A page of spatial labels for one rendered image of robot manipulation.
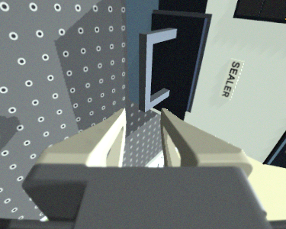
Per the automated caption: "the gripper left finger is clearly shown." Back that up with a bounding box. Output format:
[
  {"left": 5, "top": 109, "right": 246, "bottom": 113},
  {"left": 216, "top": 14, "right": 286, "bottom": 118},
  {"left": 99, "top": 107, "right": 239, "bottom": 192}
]
[{"left": 34, "top": 108, "right": 126, "bottom": 166}]

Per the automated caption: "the white and blue box-shaped machine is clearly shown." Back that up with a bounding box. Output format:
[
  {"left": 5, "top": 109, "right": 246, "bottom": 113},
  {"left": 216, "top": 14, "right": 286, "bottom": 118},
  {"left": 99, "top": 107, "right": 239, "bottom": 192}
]
[{"left": 126, "top": 0, "right": 286, "bottom": 169}]

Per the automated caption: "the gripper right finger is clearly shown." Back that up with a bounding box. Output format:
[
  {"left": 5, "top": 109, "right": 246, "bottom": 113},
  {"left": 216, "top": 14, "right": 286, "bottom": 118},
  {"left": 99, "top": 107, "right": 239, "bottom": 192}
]
[{"left": 160, "top": 108, "right": 253, "bottom": 178}]

